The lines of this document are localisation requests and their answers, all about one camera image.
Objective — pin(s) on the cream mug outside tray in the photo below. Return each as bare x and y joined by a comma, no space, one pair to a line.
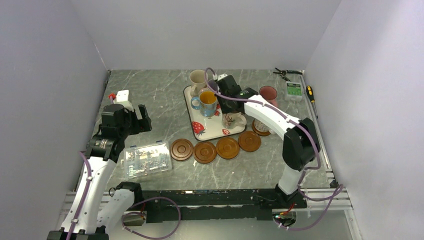
197,82

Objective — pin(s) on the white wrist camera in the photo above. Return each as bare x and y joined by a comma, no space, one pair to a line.
219,77
122,97

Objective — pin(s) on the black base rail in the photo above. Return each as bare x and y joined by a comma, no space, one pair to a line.
211,204

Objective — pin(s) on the white mug orange inside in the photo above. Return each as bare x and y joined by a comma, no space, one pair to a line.
261,126

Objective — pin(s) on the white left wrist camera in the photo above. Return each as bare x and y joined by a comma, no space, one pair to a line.
122,97

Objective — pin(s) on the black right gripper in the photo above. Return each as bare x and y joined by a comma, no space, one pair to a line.
224,109

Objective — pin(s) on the brown wooden coaster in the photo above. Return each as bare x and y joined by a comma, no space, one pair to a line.
204,152
249,141
181,149
227,148
261,134

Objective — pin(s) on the grey purple mug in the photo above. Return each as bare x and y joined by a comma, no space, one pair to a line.
210,86

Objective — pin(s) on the white serving tray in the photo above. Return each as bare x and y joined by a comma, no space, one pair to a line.
207,128

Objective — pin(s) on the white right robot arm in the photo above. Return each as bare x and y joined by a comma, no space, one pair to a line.
300,141

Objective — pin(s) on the white green electronic device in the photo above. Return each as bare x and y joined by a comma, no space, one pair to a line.
293,91

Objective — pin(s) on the aluminium frame rail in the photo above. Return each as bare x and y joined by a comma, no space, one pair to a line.
325,157

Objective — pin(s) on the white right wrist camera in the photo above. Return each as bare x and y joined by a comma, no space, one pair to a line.
219,77

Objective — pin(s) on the pink mug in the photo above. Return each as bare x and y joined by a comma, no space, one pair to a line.
270,94

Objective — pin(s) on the cream patterned mug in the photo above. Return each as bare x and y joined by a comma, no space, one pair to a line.
233,120

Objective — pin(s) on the clear plastic parts box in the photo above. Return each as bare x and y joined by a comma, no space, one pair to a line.
139,161

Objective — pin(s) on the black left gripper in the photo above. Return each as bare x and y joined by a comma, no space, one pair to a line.
141,125

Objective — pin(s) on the black pliers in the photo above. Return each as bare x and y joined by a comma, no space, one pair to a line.
283,73

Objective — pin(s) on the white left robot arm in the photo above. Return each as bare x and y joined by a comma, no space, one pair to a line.
85,220

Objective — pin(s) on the yellow black screwdriver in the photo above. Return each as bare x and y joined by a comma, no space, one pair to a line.
311,98

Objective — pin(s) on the blue mug yellow inside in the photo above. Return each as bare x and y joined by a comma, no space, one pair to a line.
205,103

